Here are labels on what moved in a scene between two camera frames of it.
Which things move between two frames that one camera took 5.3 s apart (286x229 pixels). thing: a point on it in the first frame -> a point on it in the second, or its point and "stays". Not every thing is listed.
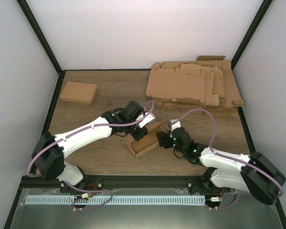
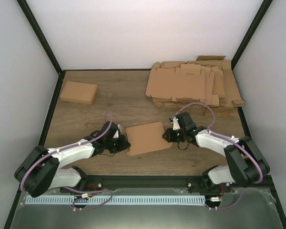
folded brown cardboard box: (78, 92) stays
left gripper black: (137, 137) -> (123, 145)
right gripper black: (164, 139) -> (168, 137)
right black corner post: (262, 11) stays
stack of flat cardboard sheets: (207, 83) stays
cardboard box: (148, 142) stays
